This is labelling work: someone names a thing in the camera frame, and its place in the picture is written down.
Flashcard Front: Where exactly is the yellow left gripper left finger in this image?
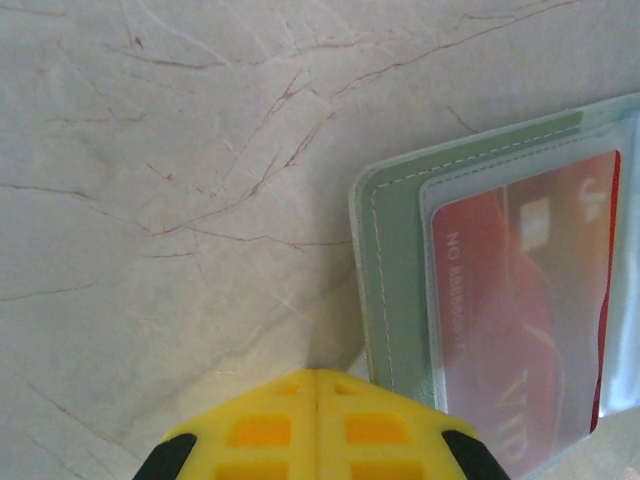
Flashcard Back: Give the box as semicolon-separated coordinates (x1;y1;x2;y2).
135;368;320;480

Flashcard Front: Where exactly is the red VIP card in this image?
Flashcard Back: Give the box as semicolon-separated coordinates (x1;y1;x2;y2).
430;149;622;476

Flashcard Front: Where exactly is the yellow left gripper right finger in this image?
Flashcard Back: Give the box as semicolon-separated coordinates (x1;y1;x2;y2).
318;368;509;480

